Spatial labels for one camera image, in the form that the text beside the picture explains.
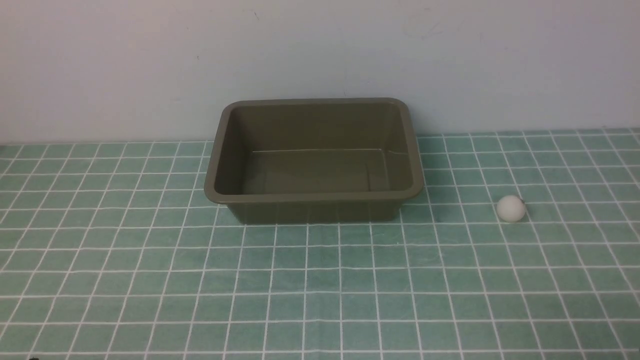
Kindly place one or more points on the white ping-pong ball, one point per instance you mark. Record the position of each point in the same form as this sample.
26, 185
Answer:
511, 209

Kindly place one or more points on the olive green plastic bin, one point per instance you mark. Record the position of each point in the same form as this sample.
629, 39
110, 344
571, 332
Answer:
320, 160

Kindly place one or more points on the green checkered table mat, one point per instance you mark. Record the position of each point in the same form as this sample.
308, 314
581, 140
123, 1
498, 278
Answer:
111, 251

